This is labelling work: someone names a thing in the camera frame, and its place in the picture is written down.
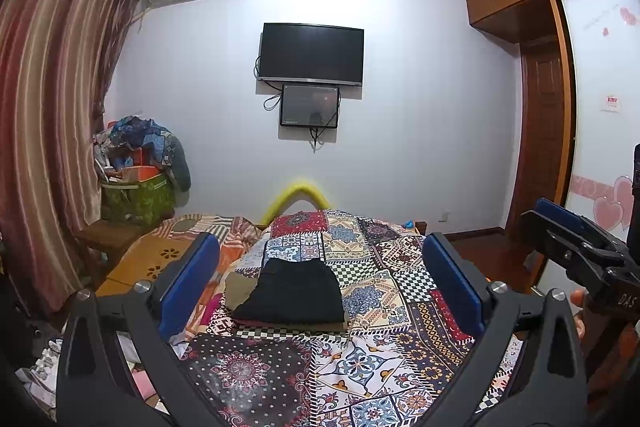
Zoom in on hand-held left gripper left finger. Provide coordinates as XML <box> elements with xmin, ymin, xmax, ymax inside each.
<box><xmin>55</xmin><ymin>232</ymin><xmax>221</xmax><ymax>427</ymax></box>

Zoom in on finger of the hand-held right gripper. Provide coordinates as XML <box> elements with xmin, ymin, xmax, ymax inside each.
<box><xmin>521</xmin><ymin>209</ymin><xmax>624</xmax><ymax>278</ymax></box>
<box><xmin>535</xmin><ymin>198</ymin><xmax>634</xmax><ymax>258</ymax></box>

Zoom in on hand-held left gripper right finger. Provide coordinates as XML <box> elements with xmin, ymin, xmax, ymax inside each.
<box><xmin>422</xmin><ymin>232</ymin><xmax>586</xmax><ymax>427</ymax></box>

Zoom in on black pants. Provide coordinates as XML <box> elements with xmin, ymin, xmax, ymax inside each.
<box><xmin>231</xmin><ymin>258</ymin><xmax>347</xmax><ymax>324</ymax></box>

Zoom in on person's right hand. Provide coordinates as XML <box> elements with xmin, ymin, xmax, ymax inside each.
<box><xmin>571</xmin><ymin>288</ymin><xmax>589</xmax><ymax>340</ymax></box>

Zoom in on orange patterned blanket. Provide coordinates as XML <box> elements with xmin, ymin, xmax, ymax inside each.
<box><xmin>95</xmin><ymin>232</ymin><xmax>206</xmax><ymax>298</ymax></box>

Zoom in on striped orange quilt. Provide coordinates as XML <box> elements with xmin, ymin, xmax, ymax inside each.
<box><xmin>167</xmin><ymin>214</ymin><xmax>263</xmax><ymax>269</ymax></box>

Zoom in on patchwork printed bed sheet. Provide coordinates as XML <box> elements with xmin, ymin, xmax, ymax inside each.
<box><xmin>177</xmin><ymin>209</ymin><xmax>526</xmax><ymax>427</ymax></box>

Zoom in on brown wooden door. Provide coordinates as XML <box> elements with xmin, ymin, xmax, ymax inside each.
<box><xmin>505</xmin><ymin>0</ymin><xmax>576</xmax><ymax>238</ymax></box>

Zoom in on brown wooden stool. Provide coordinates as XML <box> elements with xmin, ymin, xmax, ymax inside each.
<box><xmin>75</xmin><ymin>221</ymin><xmax>146</xmax><ymax>254</ymax></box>

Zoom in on green storage bag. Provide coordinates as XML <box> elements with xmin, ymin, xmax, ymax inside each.
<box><xmin>100</xmin><ymin>174</ymin><xmax>176</xmax><ymax>228</ymax></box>

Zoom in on white sliding wardrobe door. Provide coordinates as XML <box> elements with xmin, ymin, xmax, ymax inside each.
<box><xmin>537</xmin><ymin>0</ymin><xmax>640</xmax><ymax>298</ymax></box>

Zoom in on pile of mixed clothes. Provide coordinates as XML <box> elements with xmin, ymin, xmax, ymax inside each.
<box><xmin>92</xmin><ymin>116</ymin><xmax>192</xmax><ymax>192</ymax></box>

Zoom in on white crumpled item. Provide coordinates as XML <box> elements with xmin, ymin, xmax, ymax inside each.
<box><xmin>29</xmin><ymin>337</ymin><xmax>67</xmax><ymax>384</ymax></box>

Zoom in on small black monitor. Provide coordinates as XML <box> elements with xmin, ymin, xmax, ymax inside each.
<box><xmin>280</xmin><ymin>83</ymin><xmax>342</xmax><ymax>128</ymax></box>

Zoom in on striped red beige curtain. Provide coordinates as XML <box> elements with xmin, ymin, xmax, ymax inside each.
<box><xmin>0</xmin><ymin>0</ymin><xmax>151</xmax><ymax>323</ymax></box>

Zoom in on large black television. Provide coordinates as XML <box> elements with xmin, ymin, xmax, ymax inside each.
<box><xmin>257</xmin><ymin>23</ymin><xmax>366</xmax><ymax>86</ymax></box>

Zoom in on black monitor cable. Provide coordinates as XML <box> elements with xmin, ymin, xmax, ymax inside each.
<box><xmin>307</xmin><ymin>124</ymin><xmax>342</xmax><ymax>154</ymax></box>

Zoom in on black television cable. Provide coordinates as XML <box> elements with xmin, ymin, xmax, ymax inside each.
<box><xmin>255</xmin><ymin>56</ymin><xmax>284</xmax><ymax>112</ymax></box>

